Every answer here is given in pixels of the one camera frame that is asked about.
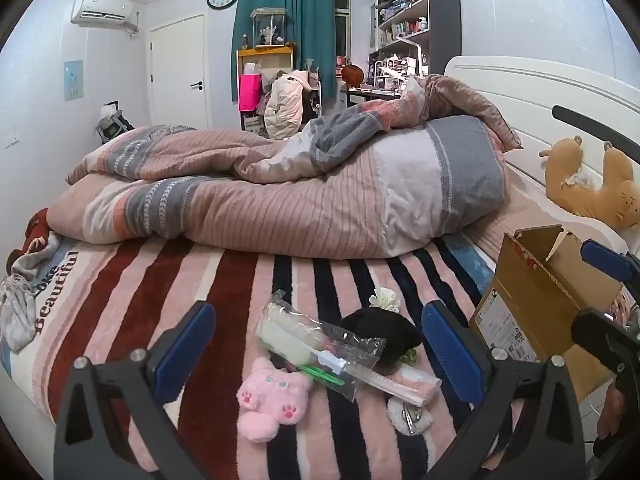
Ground white puffer jacket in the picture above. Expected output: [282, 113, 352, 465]
[264, 71, 311, 140]

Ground pink plush toy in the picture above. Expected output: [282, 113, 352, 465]
[236, 356, 313, 443]

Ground cluttered desk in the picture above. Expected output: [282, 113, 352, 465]
[345, 87, 406, 108]

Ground white air conditioner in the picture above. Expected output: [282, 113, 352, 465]
[70, 0, 135, 28]

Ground striped plush blanket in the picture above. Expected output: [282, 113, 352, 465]
[0, 232, 501, 480]

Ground orange plush cat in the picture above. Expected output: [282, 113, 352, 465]
[539, 136, 640, 231]

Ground grey folded stroller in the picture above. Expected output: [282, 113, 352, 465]
[95, 101, 136, 147]

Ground red printed cushion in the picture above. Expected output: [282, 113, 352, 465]
[7, 208, 63, 276]

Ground brown cardboard box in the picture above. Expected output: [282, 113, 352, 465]
[469, 225, 640, 403]

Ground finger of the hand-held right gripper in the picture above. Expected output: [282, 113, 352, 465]
[580, 239, 640, 283]
[571, 307, 640, 378]

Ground clear plastic packet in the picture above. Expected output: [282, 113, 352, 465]
[256, 290, 388, 403]

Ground tall cluttered bookshelf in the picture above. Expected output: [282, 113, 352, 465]
[370, 0, 461, 91]

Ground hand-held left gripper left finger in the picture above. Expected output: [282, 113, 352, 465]
[54, 301, 217, 480]

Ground blue wall panel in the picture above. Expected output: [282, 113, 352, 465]
[64, 60, 84, 102]

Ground white flower scrunchie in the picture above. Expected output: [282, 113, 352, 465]
[369, 287, 401, 315]

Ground glass display case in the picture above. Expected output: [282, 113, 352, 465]
[250, 8, 288, 48]

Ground grey crumpled cloth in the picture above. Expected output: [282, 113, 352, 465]
[0, 255, 51, 351]

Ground yellow shelf unit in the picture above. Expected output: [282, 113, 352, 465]
[236, 45, 296, 133]

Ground pink pillow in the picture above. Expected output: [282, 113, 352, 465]
[467, 160, 640, 261]

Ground teal curtain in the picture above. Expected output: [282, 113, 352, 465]
[231, 0, 337, 103]

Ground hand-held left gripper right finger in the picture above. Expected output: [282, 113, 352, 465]
[421, 300, 586, 480]

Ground bright pink bag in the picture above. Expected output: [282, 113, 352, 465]
[239, 73, 263, 112]

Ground white door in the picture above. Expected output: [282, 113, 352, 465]
[149, 14, 211, 131]

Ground black knit hat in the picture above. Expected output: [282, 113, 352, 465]
[341, 306, 423, 376]

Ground white desk lamp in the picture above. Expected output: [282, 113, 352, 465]
[395, 35, 427, 78]

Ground pink grey striped duvet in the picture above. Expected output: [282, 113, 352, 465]
[45, 74, 523, 260]

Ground white fluffy keychain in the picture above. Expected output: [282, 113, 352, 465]
[387, 395, 433, 436]

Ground long white pink packet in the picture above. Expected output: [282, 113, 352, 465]
[320, 350, 443, 408]

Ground white bed headboard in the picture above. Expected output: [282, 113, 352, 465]
[444, 55, 640, 233]

